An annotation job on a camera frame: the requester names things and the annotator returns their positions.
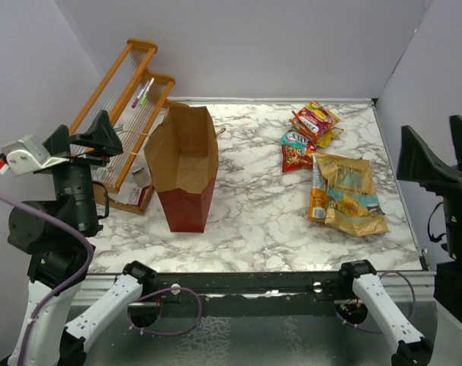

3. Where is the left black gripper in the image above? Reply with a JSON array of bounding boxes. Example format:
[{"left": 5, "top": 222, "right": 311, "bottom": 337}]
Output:
[{"left": 45, "top": 108, "right": 124, "bottom": 231}]

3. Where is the red paper bag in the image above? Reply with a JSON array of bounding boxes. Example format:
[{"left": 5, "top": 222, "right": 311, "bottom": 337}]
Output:
[{"left": 143, "top": 106, "right": 219, "bottom": 233}]

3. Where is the gold snack packet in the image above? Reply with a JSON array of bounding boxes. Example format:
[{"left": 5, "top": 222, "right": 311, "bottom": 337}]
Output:
[{"left": 317, "top": 154, "right": 389, "bottom": 237}]

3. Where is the yellow snack packet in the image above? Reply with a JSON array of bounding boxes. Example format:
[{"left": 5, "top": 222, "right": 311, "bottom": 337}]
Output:
[{"left": 316, "top": 127, "right": 345, "bottom": 148}]

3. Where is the orange Fox's fruits candy bag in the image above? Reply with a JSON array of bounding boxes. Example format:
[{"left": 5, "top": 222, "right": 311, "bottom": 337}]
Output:
[{"left": 290, "top": 101, "right": 341, "bottom": 143}]

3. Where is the orange chips bag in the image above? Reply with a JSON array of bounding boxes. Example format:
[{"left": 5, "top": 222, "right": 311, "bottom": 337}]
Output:
[{"left": 308, "top": 154, "right": 329, "bottom": 223}]

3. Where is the teal Fox's mint candy bag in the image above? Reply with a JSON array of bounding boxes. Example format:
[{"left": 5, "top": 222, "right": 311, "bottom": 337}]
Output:
[{"left": 281, "top": 129, "right": 316, "bottom": 151}]

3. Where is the red snack packet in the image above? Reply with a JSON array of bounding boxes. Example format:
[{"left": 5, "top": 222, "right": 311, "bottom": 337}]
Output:
[{"left": 281, "top": 145, "right": 316, "bottom": 173}]

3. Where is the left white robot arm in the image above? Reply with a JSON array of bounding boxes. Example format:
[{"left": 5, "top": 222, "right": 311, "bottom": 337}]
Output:
[{"left": 0, "top": 111, "right": 156, "bottom": 365}]

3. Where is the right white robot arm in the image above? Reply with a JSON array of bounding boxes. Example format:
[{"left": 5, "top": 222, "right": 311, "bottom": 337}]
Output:
[{"left": 336, "top": 115, "right": 462, "bottom": 365}]

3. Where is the pink marker pen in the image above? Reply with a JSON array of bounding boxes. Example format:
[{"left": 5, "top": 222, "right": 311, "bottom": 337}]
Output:
[{"left": 131, "top": 86, "right": 146, "bottom": 108}]

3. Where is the orange wooden rack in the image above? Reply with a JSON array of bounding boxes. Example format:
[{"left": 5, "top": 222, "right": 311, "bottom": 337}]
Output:
[{"left": 69, "top": 39, "right": 176, "bottom": 214}]

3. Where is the green marker pen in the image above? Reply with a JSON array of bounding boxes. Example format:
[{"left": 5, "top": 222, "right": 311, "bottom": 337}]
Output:
[{"left": 139, "top": 78, "right": 154, "bottom": 105}]

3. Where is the red white small box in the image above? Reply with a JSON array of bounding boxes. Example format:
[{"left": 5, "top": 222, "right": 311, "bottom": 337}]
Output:
[{"left": 115, "top": 167, "right": 152, "bottom": 206}]

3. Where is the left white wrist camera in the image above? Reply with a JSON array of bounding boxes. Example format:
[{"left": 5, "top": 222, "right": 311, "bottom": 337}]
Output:
[{"left": 1, "top": 135, "right": 69, "bottom": 176}]

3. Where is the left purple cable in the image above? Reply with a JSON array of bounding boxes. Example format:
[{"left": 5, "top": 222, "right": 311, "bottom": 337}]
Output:
[{"left": 0, "top": 171, "right": 203, "bottom": 366}]

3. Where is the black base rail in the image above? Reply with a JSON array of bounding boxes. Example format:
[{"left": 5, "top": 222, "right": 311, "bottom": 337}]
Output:
[{"left": 143, "top": 270, "right": 355, "bottom": 317}]

